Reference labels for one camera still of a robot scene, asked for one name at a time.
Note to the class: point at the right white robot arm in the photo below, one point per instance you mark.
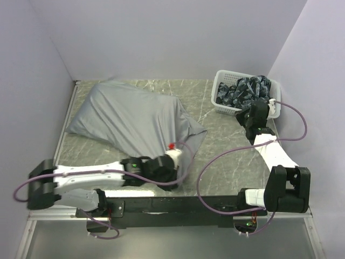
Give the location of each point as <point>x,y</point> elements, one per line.
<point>288,185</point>

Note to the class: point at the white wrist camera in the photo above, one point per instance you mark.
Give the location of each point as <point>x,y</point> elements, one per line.
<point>174,153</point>
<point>272,108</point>

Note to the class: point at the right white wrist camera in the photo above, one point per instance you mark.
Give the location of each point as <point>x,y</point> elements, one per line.
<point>272,108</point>

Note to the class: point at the white plastic basket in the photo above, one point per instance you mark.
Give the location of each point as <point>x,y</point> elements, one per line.
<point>230,77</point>

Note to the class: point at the black base bar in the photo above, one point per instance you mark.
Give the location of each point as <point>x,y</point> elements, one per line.
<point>168,211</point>

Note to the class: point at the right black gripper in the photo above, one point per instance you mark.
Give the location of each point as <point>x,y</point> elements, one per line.
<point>240,115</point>

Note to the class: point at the dark patterned cloth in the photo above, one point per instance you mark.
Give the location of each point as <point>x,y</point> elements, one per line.
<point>244,92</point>

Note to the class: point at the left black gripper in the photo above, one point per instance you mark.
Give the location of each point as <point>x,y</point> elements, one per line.
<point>174,175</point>

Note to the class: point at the grey pillowcase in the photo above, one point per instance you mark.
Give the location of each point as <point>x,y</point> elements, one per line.
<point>138,123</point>

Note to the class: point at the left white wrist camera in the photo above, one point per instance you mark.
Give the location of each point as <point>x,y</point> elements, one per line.
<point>174,153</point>

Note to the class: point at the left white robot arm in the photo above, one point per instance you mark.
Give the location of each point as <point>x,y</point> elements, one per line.
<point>81,187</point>

